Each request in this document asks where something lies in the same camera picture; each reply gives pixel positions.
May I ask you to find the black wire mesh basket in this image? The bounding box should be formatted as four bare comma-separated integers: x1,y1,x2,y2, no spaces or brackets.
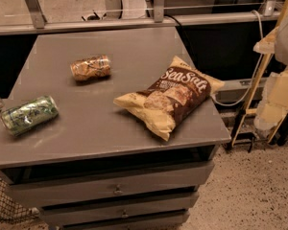
0,178,38,224

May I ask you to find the yellow wooden easel frame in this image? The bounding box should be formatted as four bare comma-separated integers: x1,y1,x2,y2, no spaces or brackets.
225,0,288,150

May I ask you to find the sea salt chips bag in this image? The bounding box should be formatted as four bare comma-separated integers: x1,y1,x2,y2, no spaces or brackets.
113,56,225,141

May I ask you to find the grey metal railing frame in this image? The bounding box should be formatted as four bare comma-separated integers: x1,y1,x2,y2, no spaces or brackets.
0,0,285,35

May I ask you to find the grey drawer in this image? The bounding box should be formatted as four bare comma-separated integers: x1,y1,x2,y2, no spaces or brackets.
59,210,190,230
6,161,214,208
40,192,199,226

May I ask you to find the black cable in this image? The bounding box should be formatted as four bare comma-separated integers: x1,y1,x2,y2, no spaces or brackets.
163,13,196,65

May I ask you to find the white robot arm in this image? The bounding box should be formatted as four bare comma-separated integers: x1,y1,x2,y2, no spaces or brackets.
253,15,288,130

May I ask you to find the grey drawer cabinet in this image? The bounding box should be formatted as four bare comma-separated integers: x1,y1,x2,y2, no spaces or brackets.
0,27,232,230

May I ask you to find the middle grey drawer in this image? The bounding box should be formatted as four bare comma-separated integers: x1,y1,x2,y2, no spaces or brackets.
40,192,199,226

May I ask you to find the green soda can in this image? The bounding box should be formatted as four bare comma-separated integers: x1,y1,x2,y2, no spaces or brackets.
0,96,59,136

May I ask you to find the top grey drawer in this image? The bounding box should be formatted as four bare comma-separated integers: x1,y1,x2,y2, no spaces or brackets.
6,161,214,208

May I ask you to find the white cable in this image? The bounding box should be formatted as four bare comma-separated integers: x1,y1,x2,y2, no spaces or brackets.
210,10,265,107

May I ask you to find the bottom grey drawer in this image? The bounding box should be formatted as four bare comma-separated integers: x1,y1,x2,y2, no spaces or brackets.
59,210,190,230

